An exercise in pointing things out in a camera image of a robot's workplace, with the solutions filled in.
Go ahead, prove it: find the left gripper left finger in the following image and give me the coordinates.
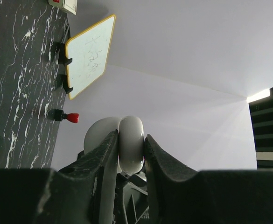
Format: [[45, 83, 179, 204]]
[[0, 130, 119, 224]]

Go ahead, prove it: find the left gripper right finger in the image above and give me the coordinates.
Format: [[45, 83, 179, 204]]
[[144, 135, 273, 224]]

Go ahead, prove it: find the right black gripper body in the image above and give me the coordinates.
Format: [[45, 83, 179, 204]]
[[77, 152, 149, 224]]

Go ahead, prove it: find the white earbud charging case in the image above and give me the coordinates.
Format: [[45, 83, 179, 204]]
[[84, 116, 144, 174]]

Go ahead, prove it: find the whiteboard right black stand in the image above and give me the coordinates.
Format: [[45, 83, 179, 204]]
[[55, 74, 73, 94]]

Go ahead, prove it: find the whiteboard black stand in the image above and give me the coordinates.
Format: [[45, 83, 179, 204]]
[[55, 74, 73, 94], [44, 42, 73, 66]]

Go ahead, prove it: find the whiteboard left black stand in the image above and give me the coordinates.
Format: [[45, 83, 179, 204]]
[[44, 42, 73, 66]]

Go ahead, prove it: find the white staple box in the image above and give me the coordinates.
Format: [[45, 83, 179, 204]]
[[48, 0, 77, 15]]

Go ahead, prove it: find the small whiteboard yellow frame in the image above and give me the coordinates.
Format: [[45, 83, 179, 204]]
[[65, 14, 116, 100]]

